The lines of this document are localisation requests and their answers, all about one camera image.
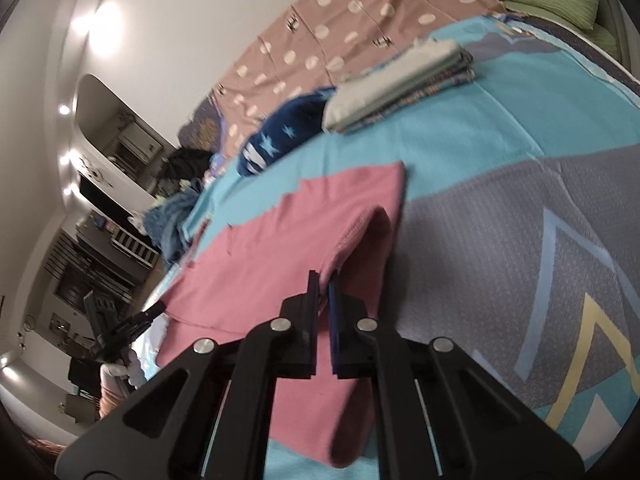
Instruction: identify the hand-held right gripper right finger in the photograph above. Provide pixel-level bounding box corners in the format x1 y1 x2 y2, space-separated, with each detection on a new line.
327 282 586 480

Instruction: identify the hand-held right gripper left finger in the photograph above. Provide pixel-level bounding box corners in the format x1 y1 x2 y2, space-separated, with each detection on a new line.
57 270 321 480

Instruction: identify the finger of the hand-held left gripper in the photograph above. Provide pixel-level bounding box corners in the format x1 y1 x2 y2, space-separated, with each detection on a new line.
119 301 167 339

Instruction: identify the pink long-sleeved shirt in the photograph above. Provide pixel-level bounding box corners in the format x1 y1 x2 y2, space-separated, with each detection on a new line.
156 161 408 468

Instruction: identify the person's left forearm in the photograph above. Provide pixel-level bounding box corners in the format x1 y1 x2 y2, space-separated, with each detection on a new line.
97 389 132 418

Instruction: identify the black clothes pile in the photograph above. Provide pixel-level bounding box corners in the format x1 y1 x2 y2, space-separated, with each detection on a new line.
165 147 213 186

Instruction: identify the person's left hand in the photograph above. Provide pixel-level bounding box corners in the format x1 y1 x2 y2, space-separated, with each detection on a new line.
101 350 146 396

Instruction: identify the white shelf rack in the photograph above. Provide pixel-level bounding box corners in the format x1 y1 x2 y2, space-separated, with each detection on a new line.
112 227 161 268

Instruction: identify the blue-grey blanket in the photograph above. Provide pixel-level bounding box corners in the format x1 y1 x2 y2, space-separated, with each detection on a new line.
142 192 201 266

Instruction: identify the navy star-print blanket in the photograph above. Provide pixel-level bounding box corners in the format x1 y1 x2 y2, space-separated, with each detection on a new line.
236 87 338 177

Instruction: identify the purple gold-patterned pillow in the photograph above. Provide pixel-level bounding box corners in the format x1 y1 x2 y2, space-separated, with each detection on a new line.
177 97 226 153

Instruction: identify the bed with patchwork blue cover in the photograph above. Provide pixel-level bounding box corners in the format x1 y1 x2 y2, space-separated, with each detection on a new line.
135 0 640 480

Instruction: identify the beige folded garment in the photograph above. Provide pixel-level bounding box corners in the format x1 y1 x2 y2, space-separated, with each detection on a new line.
322 40 463 131

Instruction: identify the patterned folded garment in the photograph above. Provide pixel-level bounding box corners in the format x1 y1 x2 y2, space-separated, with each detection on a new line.
345 50 476 135

